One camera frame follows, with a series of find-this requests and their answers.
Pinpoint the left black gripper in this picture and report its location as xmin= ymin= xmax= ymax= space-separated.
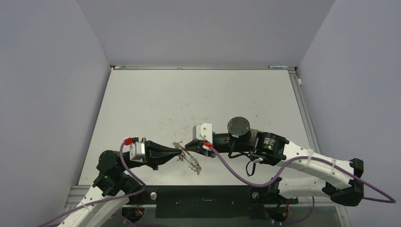
xmin=120 ymin=137 xmax=182 ymax=170

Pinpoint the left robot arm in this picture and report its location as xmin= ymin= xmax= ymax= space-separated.
xmin=59 ymin=137 xmax=182 ymax=227

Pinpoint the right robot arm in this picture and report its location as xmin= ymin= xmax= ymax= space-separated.
xmin=185 ymin=116 xmax=364 ymax=207

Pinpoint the red white marker pen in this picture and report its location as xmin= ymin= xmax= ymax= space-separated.
xmin=268 ymin=66 xmax=289 ymax=70

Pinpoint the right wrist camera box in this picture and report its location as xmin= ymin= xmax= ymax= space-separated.
xmin=192 ymin=123 xmax=214 ymax=151

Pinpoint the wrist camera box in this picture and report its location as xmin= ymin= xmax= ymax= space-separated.
xmin=192 ymin=123 xmax=214 ymax=151
xmin=124 ymin=137 xmax=146 ymax=161

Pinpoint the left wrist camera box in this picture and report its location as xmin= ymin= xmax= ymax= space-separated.
xmin=124 ymin=137 xmax=146 ymax=161

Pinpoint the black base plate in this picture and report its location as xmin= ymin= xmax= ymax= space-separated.
xmin=125 ymin=185 xmax=298 ymax=219

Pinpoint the aluminium frame rail back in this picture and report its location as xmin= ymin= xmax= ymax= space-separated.
xmin=111 ymin=65 xmax=296 ymax=70

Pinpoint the aluminium frame rail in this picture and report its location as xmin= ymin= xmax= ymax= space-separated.
xmin=111 ymin=65 xmax=296 ymax=70
xmin=288 ymin=68 xmax=321 ymax=154
xmin=64 ymin=184 xmax=348 ymax=208

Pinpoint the aluminium frame rail front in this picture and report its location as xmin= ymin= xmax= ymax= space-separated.
xmin=64 ymin=184 xmax=348 ymax=208

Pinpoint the aluminium frame rail right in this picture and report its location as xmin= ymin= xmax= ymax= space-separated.
xmin=288 ymin=68 xmax=321 ymax=154

